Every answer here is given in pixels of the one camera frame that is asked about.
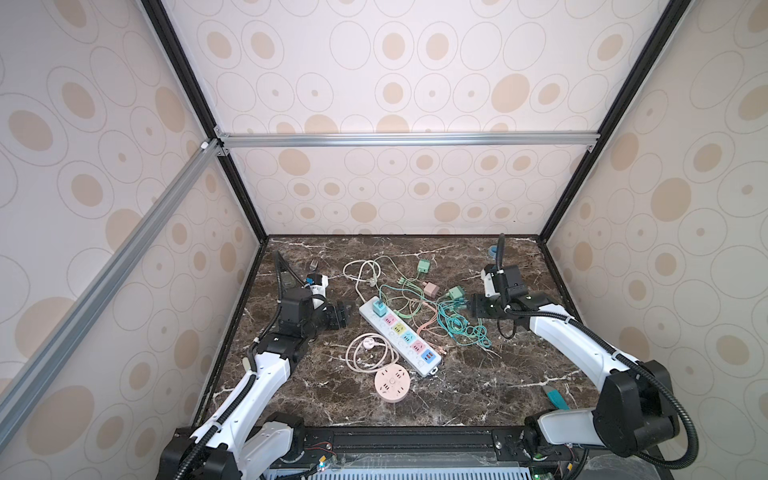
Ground teal charger plug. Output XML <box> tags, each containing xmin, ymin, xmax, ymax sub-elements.
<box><xmin>372</xmin><ymin>300</ymin><xmax>388</xmax><ymax>317</ymax></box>

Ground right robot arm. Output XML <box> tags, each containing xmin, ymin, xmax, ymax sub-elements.
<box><xmin>469</xmin><ymin>236</ymin><xmax>700</xmax><ymax>470</ymax></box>

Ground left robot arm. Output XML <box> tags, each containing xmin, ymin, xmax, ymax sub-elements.
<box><xmin>157</xmin><ymin>252</ymin><xmax>348</xmax><ymax>479</ymax></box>

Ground pink charger plug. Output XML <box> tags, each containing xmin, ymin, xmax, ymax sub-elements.
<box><xmin>423</xmin><ymin>282</ymin><xmax>439</xmax><ymax>299</ymax></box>

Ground green charger far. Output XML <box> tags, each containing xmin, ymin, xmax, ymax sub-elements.
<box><xmin>417</xmin><ymin>259</ymin><xmax>431</xmax><ymax>274</ymax></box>

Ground white colourful power strip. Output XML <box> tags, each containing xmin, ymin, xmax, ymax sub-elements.
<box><xmin>359</xmin><ymin>296</ymin><xmax>442</xmax><ymax>377</ymax></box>

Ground round pink power socket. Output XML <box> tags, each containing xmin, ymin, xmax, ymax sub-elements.
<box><xmin>374</xmin><ymin>363</ymin><xmax>411</xmax><ymax>403</ymax></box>

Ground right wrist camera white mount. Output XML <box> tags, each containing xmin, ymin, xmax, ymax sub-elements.
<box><xmin>482</xmin><ymin>264</ymin><xmax>529</xmax><ymax>304</ymax></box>

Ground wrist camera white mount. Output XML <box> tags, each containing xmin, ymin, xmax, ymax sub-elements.
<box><xmin>306</xmin><ymin>272</ymin><xmax>329</xmax><ymax>297</ymax></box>
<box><xmin>482</xmin><ymin>264</ymin><xmax>529</xmax><ymax>304</ymax></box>

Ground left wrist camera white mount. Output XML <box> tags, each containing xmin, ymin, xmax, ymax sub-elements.
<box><xmin>306</xmin><ymin>272</ymin><xmax>329</xmax><ymax>297</ymax></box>

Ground teal charging cable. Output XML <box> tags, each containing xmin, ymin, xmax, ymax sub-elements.
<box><xmin>435</xmin><ymin>298</ymin><xmax>493</xmax><ymax>350</ymax></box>

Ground pink round socket cord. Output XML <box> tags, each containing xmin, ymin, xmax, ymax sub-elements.
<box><xmin>345</xmin><ymin>332</ymin><xmax>401</xmax><ymax>374</ymax></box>

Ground white power strip cord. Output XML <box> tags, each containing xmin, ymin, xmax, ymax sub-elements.
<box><xmin>341</xmin><ymin>259</ymin><xmax>383</xmax><ymax>304</ymax></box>

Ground pink charging cable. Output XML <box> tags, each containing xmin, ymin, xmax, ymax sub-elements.
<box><xmin>413</xmin><ymin>296</ymin><xmax>448</xmax><ymax>355</ymax></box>

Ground green cable far loop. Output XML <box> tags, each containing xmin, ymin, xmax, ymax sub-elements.
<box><xmin>377</xmin><ymin>255</ymin><xmax>430</xmax><ymax>319</ymax></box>

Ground teal handled tool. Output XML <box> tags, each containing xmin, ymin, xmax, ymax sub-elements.
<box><xmin>543</xmin><ymin>385</ymin><xmax>570</xmax><ymax>410</ymax></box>

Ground aluminium frame crossbar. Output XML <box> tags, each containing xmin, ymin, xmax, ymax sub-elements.
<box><xmin>219</xmin><ymin>131</ymin><xmax>600</xmax><ymax>150</ymax></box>

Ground aluminium frame left bar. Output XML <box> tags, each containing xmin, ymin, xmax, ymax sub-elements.
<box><xmin>0</xmin><ymin>139</ymin><xmax>222</xmax><ymax>451</ymax></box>

